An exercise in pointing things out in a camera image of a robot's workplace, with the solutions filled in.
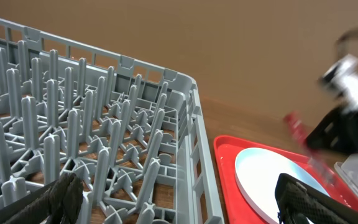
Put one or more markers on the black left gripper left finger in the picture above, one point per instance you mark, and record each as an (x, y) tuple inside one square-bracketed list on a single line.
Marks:
[(60, 203)]

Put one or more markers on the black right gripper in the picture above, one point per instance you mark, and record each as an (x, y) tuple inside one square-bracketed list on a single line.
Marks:
[(337, 131)]

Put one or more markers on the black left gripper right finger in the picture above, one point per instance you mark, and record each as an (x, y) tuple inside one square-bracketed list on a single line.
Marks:
[(299, 203)]

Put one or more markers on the red ketchup sachet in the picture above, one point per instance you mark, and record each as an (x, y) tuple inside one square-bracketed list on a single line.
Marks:
[(298, 133)]

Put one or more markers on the grey dishwasher rack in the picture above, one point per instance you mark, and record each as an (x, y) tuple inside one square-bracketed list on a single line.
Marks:
[(132, 131)]

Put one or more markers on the large white plate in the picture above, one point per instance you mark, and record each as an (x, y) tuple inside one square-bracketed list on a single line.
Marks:
[(257, 171)]

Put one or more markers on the red plastic tray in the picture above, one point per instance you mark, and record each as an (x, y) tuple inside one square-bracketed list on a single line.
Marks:
[(226, 149)]

